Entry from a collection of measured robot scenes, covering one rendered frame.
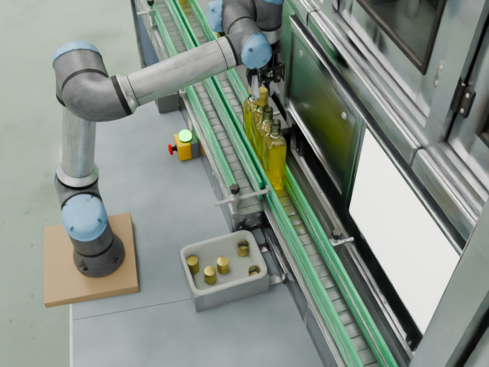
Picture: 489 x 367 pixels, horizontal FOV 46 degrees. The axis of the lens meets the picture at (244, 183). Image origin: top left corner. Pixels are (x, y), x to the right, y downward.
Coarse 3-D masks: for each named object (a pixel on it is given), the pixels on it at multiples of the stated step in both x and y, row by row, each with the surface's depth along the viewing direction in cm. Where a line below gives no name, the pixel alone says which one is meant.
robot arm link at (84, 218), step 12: (84, 192) 163; (72, 204) 158; (84, 204) 158; (96, 204) 159; (72, 216) 156; (84, 216) 157; (96, 216) 157; (72, 228) 156; (84, 228) 155; (96, 228) 156; (108, 228) 163; (72, 240) 160; (84, 240) 158; (96, 240) 160; (108, 240) 164; (84, 252) 163; (96, 252) 163
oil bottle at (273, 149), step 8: (264, 136) 168; (280, 136) 166; (264, 144) 169; (272, 144) 165; (280, 144) 166; (264, 152) 171; (272, 152) 167; (280, 152) 168; (264, 160) 173; (272, 160) 170; (280, 160) 171; (264, 168) 176; (272, 168) 172; (280, 168) 173; (272, 176) 175; (280, 176) 176; (272, 184) 178; (280, 184) 179
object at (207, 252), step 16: (208, 240) 172; (224, 240) 174; (208, 256) 176; (224, 256) 177; (240, 256) 177; (256, 256) 170; (240, 272) 173; (192, 288) 161; (208, 288) 161; (224, 288) 162
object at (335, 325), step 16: (176, 0) 240; (192, 32) 224; (224, 96) 198; (240, 128) 187; (256, 160) 178; (272, 192) 169; (272, 208) 173; (288, 224) 161; (288, 240) 165; (304, 256) 154; (304, 272) 157; (320, 288) 147; (320, 304) 150; (336, 320) 141; (336, 336) 144; (352, 352) 136
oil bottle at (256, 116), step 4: (256, 108) 174; (252, 112) 175; (256, 112) 173; (260, 112) 173; (252, 116) 176; (256, 116) 173; (260, 116) 173; (252, 120) 177; (256, 120) 173; (252, 124) 178; (256, 124) 174; (252, 128) 179; (252, 132) 180; (252, 136) 182; (252, 140) 183; (252, 144) 184
